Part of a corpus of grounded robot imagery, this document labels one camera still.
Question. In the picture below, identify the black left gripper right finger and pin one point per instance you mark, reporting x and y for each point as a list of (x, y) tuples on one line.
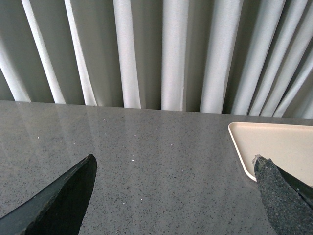
[(287, 200)]

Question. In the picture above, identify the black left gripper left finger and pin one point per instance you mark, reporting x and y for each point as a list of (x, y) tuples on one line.
[(59, 208)]

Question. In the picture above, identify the cream rectangular tray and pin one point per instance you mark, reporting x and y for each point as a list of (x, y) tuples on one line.
[(289, 146)]

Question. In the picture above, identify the white pleated curtain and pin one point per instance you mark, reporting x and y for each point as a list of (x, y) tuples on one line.
[(240, 57)]

